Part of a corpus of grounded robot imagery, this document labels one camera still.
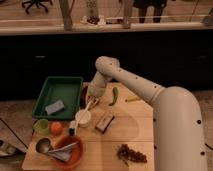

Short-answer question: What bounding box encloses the metal ladle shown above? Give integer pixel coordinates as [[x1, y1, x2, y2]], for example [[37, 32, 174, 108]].
[[36, 138, 53, 154]]

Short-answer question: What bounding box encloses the small green cup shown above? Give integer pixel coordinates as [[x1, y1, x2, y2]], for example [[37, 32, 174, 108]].
[[34, 119, 49, 135]]

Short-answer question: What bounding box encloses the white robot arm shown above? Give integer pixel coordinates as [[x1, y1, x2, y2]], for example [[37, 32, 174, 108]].
[[87, 56, 208, 171]]

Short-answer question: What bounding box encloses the black cable left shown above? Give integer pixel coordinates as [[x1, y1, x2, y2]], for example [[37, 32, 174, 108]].
[[0, 116, 30, 150]]

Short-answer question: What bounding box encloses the grey spatula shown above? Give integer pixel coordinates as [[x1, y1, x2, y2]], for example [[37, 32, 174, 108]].
[[46, 142, 77, 162]]

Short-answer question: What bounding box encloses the white paper cup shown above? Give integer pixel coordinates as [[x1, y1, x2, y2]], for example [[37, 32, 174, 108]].
[[75, 110, 91, 127]]

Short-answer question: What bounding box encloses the dark brown bowl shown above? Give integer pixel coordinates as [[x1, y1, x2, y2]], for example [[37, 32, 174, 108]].
[[80, 86, 88, 107]]

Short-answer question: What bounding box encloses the orange bowl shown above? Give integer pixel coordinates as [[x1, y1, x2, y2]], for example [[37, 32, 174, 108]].
[[52, 136, 84, 171]]

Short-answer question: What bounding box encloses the green chili pepper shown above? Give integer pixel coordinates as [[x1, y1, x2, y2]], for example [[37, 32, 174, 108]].
[[109, 87, 118, 106]]

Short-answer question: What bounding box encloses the orange fruit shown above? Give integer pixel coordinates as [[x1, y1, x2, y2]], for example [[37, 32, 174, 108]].
[[50, 121, 63, 136]]

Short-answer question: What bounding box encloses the person legs background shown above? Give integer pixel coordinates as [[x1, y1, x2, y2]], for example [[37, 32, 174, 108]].
[[133, 0, 167, 23]]

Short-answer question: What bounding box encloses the office chair base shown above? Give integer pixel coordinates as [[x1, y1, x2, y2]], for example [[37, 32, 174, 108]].
[[21, 0, 53, 14]]

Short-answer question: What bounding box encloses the black silver eraser block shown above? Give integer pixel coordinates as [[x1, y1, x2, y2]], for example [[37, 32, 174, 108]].
[[95, 113, 114, 133]]

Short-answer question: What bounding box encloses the green plastic tray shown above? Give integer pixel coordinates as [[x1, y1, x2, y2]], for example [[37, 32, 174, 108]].
[[32, 76, 83, 120]]

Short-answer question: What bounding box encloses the blue grey sponge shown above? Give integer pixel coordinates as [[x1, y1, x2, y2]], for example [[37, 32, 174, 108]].
[[45, 100, 65, 115]]

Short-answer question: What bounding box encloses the wooden table board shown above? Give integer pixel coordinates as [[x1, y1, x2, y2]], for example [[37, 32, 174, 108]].
[[21, 82, 156, 171]]

